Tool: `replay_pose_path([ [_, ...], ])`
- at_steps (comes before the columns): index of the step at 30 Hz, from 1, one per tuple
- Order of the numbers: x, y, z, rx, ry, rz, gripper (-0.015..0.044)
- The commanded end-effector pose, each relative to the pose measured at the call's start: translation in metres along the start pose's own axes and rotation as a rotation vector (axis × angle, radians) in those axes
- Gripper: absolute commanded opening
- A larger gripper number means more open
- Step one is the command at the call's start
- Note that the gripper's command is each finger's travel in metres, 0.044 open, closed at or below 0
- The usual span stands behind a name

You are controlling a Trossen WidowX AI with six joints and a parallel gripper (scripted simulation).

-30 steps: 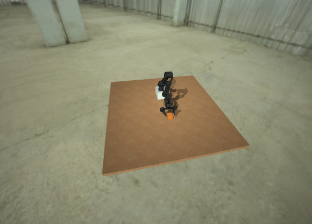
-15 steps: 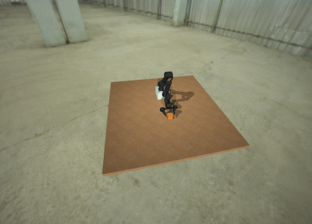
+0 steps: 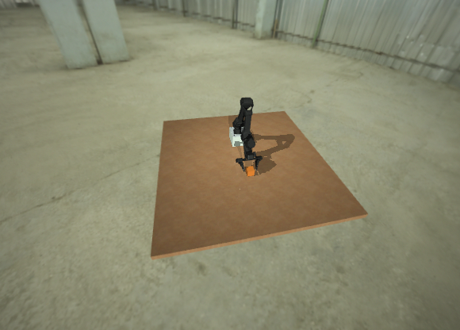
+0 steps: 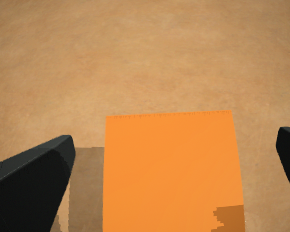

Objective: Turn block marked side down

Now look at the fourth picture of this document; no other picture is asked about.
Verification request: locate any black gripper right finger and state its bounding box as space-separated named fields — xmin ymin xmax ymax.
xmin=275 ymin=127 xmax=290 ymax=182

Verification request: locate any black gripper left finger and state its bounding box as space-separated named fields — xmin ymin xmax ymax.
xmin=0 ymin=135 xmax=76 ymax=232

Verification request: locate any orange block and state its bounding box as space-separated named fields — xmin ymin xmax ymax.
xmin=102 ymin=110 xmax=246 ymax=232

